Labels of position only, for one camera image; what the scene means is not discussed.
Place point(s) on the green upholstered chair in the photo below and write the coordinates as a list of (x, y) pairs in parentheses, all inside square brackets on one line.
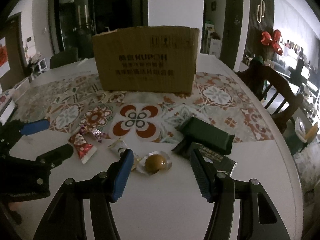
[(63, 57)]

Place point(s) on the small white rack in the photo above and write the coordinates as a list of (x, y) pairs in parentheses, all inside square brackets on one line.
[(42, 65)]

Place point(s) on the round brown candy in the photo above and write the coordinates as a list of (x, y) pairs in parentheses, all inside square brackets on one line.
[(155, 163)]

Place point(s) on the red bow balloon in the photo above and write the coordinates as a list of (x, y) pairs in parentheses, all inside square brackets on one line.
[(272, 41)]

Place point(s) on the looped wall lamp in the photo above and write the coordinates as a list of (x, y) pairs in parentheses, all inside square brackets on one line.
[(261, 10)]

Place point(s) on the patterned table runner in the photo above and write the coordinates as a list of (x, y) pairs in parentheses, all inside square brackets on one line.
[(70, 112)]

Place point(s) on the purple foil candy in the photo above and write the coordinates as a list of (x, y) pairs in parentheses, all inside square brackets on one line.
[(96, 133)]

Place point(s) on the dark wooden chair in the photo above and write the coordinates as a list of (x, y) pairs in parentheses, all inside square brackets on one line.
[(277, 90)]

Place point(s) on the dark green cloth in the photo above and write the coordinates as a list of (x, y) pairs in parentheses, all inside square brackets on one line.
[(257, 65)]

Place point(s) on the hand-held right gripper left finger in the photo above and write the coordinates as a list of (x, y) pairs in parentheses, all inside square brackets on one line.
[(123, 172)]

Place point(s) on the white hallway shelf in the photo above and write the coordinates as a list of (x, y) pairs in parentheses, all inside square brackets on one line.
[(212, 40)]

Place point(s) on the red door poster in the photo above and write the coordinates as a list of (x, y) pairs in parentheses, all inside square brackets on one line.
[(3, 52)]

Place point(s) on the black sliding glass door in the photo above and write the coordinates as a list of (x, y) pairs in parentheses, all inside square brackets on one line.
[(100, 10)]

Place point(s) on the black snack packet white label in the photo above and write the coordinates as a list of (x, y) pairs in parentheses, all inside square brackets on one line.
[(217, 159)]

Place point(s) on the small white candy packet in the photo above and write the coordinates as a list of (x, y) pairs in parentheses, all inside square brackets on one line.
[(117, 147)]

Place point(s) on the red and white candy packet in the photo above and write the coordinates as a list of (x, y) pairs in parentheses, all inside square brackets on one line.
[(81, 145)]

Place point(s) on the flower bouquet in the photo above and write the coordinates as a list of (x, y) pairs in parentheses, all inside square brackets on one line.
[(33, 62)]

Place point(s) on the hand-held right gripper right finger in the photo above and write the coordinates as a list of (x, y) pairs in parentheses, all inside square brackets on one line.
[(202, 175)]

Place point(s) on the wall intercom panel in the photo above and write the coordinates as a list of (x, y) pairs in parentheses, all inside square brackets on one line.
[(29, 42)]

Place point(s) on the brown cardboard box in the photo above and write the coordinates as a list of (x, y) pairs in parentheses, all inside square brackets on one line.
[(145, 60)]

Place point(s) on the dark green snack packet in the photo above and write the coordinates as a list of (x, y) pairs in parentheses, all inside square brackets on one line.
[(207, 133)]

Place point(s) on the green trash bin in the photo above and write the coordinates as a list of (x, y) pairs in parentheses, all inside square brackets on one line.
[(297, 142)]

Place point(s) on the brown entrance door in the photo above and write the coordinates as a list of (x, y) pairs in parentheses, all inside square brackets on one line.
[(13, 55)]

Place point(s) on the wall shelf with ornaments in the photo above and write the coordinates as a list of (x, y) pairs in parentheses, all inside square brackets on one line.
[(297, 51)]

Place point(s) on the dark wooden door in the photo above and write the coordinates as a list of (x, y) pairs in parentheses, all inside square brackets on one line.
[(231, 30)]

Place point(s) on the white appliance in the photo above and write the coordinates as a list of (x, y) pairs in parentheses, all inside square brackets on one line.
[(7, 110)]

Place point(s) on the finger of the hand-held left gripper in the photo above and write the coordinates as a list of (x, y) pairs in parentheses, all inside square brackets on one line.
[(56, 155), (35, 127)]

